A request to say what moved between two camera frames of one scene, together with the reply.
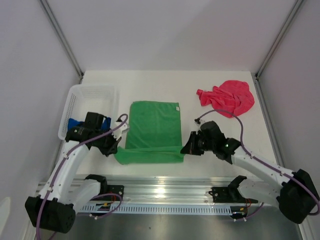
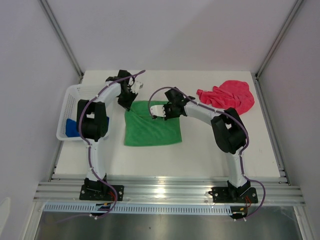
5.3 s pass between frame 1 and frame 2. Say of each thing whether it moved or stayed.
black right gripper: moved
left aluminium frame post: stayed
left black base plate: stayed
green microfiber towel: moved
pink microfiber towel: stayed
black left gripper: moved
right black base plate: stayed
